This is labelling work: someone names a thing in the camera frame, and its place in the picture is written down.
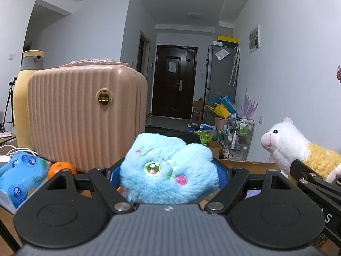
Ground blue tissue pack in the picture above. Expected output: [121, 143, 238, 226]
[0, 151, 50, 210]

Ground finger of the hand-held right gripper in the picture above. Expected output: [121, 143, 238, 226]
[290, 159, 341, 206]

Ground yellow box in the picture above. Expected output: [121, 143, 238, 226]
[218, 35, 239, 44]

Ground blue plush toy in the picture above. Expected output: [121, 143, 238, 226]
[119, 132, 220, 205]

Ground tall cardboard box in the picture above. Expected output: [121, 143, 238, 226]
[192, 97, 204, 124]

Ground cream yellow thermos jug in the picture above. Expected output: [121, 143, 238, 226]
[13, 50, 45, 150]

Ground dark brown entrance door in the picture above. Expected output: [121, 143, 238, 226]
[152, 45, 198, 120]

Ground clear plastic bag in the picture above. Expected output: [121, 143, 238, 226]
[215, 47, 230, 60]

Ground yellow and blue bags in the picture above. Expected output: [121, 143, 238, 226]
[206, 93, 237, 118]

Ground pink bucket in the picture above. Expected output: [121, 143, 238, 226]
[214, 116, 230, 128]

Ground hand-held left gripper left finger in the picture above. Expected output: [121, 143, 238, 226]
[46, 162, 134, 215]

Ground dark cloth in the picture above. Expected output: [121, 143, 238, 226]
[144, 126, 201, 146]

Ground white folded umbrella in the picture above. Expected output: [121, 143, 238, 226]
[229, 46, 240, 86]

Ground grey refrigerator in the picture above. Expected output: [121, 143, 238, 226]
[204, 41, 239, 127]

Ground white wall electrical panel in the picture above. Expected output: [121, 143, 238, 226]
[249, 24, 260, 53]

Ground black tripod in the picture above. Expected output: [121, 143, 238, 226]
[2, 77, 17, 127]

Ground pink ribbed suitcase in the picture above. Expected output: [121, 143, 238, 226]
[27, 58, 148, 172]

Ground white and yellow alpaca plush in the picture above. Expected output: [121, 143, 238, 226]
[260, 117, 341, 184]

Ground interior doorway frame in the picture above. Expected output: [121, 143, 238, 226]
[138, 30, 151, 80]

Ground wire storage cart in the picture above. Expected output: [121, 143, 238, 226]
[222, 117, 255, 162]

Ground white charger with cable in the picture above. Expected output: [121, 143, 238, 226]
[0, 144, 39, 164]

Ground red cardboard box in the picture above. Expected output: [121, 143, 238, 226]
[117, 159, 289, 206]

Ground purple feather wall decoration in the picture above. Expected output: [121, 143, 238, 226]
[242, 88, 258, 119]

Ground orange fruit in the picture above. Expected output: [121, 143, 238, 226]
[47, 161, 78, 180]

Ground green packet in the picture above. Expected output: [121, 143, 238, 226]
[194, 129, 214, 143]

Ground small cardboard box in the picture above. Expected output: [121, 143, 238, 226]
[207, 140, 223, 159]

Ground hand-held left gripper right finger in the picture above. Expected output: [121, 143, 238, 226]
[204, 158, 293, 216]

